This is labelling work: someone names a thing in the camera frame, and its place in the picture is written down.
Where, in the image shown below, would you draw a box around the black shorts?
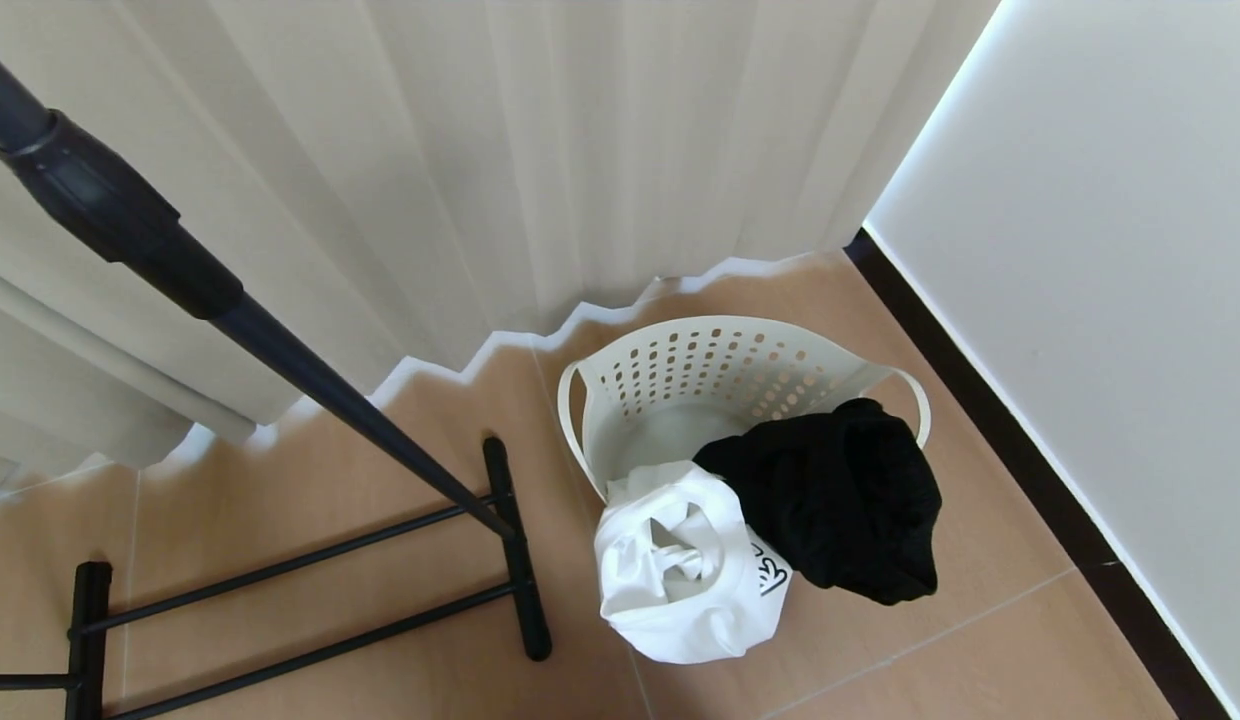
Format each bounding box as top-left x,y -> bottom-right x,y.
692,398 -> 943,607

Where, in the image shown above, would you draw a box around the white laundry basket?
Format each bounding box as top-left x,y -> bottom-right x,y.
557,316 -> 932,506

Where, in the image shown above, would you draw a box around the black clothes rack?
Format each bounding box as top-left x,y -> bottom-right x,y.
0,42 -> 553,720

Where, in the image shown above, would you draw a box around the white printed garment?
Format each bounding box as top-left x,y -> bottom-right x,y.
594,460 -> 793,665

